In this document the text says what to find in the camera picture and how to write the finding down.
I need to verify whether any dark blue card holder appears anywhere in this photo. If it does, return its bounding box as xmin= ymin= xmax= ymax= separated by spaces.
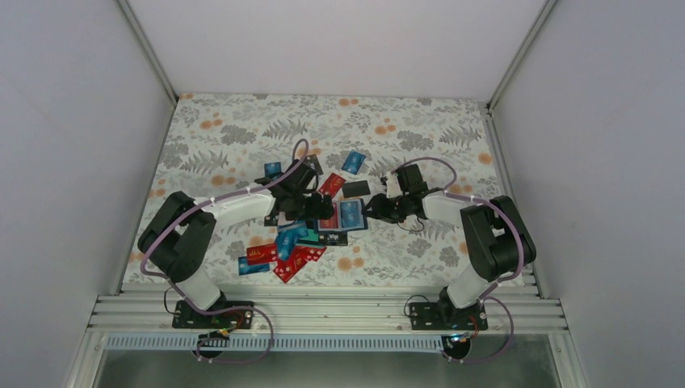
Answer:
xmin=314 ymin=198 xmax=368 ymax=233

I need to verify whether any blue VIP logo card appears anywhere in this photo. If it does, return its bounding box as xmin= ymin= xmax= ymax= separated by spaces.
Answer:
xmin=340 ymin=200 xmax=364 ymax=230

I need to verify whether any red VIP card front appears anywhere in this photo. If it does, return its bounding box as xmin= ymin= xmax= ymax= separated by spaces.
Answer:
xmin=273 ymin=246 xmax=326 ymax=284

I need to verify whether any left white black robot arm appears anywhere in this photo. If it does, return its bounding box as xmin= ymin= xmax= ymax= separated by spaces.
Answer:
xmin=137 ymin=159 xmax=334 ymax=327

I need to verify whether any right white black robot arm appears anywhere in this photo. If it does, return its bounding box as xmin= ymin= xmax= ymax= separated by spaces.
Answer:
xmin=364 ymin=164 xmax=536 ymax=329

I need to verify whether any blue card upper left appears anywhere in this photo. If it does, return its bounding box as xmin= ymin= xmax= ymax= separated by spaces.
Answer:
xmin=263 ymin=162 xmax=283 ymax=179

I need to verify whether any blue card left pile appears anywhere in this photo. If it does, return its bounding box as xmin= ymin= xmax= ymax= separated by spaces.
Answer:
xmin=275 ymin=221 xmax=309 ymax=261

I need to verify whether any black card top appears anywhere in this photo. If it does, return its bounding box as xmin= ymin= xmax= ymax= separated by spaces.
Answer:
xmin=305 ymin=154 xmax=323 ymax=176

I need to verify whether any small black LOGO card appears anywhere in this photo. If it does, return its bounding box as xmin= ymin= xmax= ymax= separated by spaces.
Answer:
xmin=318 ymin=232 xmax=348 ymax=247

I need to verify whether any red card left pile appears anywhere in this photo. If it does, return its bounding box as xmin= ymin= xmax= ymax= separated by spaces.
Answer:
xmin=246 ymin=243 xmax=279 ymax=265

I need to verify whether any light blue card far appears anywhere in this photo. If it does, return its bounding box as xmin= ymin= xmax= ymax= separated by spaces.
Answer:
xmin=341 ymin=150 xmax=366 ymax=175

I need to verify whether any blue card front bottom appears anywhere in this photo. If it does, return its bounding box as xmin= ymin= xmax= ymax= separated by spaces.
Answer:
xmin=238 ymin=263 xmax=271 ymax=276

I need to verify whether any floral patterned table mat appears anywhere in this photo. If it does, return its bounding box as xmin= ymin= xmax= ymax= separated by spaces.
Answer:
xmin=141 ymin=93 xmax=502 ymax=287

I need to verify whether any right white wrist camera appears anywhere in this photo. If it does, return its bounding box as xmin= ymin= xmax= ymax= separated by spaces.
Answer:
xmin=380 ymin=171 xmax=402 ymax=199

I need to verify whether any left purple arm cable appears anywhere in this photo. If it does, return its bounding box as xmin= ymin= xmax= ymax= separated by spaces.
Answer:
xmin=140 ymin=139 xmax=310 ymax=367

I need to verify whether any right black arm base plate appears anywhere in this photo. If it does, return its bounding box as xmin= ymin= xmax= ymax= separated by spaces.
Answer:
xmin=408 ymin=302 xmax=489 ymax=331

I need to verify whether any aluminium mounting rail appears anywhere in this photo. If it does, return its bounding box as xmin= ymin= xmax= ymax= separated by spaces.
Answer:
xmin=87 ymin=272 xmax=569 ymax=335

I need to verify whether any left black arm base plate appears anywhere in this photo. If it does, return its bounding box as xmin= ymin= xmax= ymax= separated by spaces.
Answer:
xmin=171 ymin=301 xmax=254 ymax=330

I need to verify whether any perforated grey cable duct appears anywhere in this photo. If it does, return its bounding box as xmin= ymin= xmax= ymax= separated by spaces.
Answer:
xmin=104 ymin=333 xmax=443 ymax=353

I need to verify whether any aluminium corner frame post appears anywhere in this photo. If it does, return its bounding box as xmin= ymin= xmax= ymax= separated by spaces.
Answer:
xmin=115 ymin=0 xmax=179 ymax=107

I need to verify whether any right aluminium frame post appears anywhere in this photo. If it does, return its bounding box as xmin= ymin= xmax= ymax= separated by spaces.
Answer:
xmin=486 ymin=0 xmax=559 ymax=116

